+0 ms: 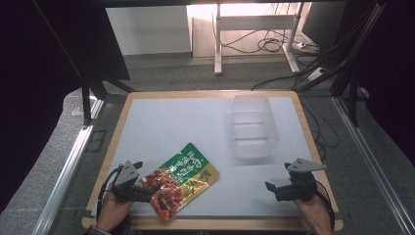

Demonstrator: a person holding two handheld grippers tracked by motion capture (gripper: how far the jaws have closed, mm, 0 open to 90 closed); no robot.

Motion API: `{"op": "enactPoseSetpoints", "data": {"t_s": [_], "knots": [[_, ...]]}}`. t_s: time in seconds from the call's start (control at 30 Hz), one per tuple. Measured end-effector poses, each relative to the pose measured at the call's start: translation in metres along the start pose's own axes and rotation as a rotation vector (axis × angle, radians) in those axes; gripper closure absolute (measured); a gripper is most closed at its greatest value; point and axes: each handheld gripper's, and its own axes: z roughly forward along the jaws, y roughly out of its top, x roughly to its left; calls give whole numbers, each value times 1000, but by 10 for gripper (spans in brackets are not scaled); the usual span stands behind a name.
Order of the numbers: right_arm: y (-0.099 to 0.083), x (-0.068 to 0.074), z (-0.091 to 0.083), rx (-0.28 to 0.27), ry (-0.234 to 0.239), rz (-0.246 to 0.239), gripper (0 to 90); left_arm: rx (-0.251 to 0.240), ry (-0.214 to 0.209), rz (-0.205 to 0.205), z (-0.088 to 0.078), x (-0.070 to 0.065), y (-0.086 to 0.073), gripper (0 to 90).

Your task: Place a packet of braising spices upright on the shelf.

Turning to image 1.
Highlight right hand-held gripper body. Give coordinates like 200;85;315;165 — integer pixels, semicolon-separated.
274;158;328;203

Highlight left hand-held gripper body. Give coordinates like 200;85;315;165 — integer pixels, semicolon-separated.
112;160;153;204

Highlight green and red snack packet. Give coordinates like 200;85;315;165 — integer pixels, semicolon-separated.
138;142;221;223

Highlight person's right hand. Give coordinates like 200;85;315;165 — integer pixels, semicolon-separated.
293;192;335;235

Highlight person's left hand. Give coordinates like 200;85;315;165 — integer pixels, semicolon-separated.
95;188;134;233

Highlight clear plastic container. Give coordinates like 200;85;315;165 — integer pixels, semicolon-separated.
228;93;281;160

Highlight black metal stand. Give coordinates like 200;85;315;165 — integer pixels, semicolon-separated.
32;0;138;127
293;0;390;129

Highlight white power strip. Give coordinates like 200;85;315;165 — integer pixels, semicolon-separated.
306;67;325;82

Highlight white board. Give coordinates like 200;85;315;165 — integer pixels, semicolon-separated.
105;5;193;57

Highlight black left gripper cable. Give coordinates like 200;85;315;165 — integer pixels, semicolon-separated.
97;165;124;217

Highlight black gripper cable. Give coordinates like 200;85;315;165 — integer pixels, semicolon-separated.
97;165;124;217
314;179;337;231

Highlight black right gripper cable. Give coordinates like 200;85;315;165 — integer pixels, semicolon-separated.
314;179;337;231

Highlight thin black cable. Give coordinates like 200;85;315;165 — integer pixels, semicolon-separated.
301;96;341;162

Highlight aluminium rail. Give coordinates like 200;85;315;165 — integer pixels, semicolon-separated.
30;97;106;235
332;95;415;235

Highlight black floor cables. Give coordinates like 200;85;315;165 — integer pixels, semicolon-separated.
210;13;331;92

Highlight white desk frame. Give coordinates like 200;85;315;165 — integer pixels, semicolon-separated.
212;2;302;76

